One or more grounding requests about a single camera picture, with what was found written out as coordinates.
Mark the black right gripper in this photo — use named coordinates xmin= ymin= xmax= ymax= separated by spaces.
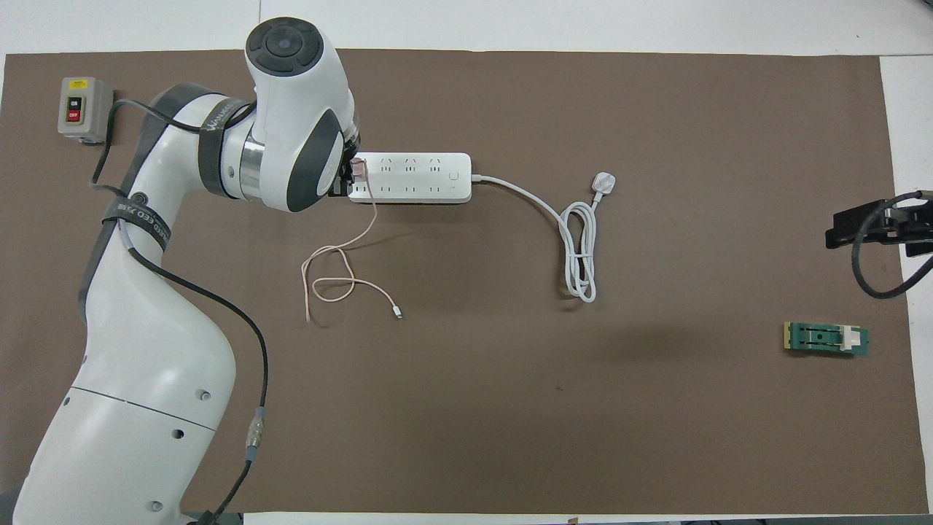
xmin=826 ymin=197 xmax=933 ymax=257

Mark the pink charging cable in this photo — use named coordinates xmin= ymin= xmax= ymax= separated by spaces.
xmin=302 ymin=179 xmax=403 ymax=324

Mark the white power strip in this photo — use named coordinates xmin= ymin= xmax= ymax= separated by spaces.
xmin=348 ymin=152 xmax=473 ymax=205

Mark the green circuit board module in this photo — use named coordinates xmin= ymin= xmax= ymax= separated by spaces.
xmin=784 ymin=321 xmax=870 ymax=358

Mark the brown table mat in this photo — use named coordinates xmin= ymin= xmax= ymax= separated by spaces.
xmin=0 ymin=48 xmax=921 ymax=515

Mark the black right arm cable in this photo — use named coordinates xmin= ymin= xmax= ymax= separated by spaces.
xmin=851 ymin=191 xmax=933 ymax=298

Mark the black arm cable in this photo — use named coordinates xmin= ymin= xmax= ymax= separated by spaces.
xmin=89 ymin=98 xmax=269 ymax=525
xmin=851 ymin=191 xmax=933 ymax=298

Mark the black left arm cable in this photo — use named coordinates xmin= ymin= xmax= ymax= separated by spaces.
xmin=89 ymin=98 xmax=269 ymax=525

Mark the white power cord with plug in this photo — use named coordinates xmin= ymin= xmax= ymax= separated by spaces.
xmin=472 ymin=171 xmax=619 ymax=303

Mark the grey on-off switch box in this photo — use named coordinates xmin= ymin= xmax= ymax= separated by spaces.
xmin=58 ymin=77 xmax=114 ymax=144

